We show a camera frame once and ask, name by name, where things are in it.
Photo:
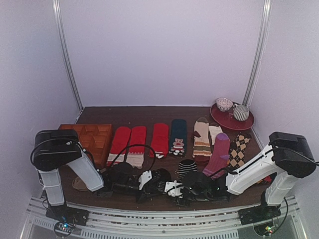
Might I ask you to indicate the orange compartment organizer tray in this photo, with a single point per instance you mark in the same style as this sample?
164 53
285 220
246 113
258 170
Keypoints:
95 138

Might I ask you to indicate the striped grey cup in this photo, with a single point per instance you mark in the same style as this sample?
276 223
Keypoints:
241 112

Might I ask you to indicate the black red argyle sock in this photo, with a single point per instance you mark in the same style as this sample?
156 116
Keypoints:
265 181

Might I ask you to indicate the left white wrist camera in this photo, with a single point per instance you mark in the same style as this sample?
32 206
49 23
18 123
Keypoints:
144 178

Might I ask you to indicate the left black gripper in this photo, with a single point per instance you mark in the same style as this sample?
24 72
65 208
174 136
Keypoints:
144 195

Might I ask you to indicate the small cream sock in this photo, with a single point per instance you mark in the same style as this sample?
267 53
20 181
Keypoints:
213 132

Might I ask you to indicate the purple magenta sock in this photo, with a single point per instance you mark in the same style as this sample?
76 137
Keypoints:
219 158

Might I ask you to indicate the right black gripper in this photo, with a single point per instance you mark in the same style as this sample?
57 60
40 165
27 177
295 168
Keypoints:
184 193

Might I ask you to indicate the brown argyle sock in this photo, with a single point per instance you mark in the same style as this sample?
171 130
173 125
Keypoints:
237 151

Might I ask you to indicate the dark green reindeer sock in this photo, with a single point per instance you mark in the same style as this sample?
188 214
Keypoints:
178 137

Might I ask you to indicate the red sock white cuff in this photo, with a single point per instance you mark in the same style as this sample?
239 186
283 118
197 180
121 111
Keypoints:
120 141

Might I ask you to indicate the black sock white cuff stripes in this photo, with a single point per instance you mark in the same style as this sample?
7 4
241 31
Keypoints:
161 177

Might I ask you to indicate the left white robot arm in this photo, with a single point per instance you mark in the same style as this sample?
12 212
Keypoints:
54 149

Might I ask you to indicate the patterned white bowl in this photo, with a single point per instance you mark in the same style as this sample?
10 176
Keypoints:
224 104

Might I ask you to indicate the red sock beige cuff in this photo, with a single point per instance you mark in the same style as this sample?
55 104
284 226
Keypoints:
135 156

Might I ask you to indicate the tan sock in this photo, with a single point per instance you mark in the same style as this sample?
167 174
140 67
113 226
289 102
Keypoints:
79 185

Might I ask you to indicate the black thin striped sock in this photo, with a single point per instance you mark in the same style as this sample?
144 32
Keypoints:
185 166

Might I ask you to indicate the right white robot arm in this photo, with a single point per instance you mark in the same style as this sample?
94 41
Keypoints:
286 155

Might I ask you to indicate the right aluminium frame post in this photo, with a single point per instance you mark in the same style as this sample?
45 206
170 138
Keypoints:
261 44

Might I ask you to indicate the red plate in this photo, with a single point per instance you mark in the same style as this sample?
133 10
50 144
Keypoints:
227 120

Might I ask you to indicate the beige striped sock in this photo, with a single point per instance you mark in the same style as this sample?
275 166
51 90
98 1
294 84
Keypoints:
201 146

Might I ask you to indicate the red folded sock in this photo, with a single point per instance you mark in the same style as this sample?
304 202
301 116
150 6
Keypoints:
160 140

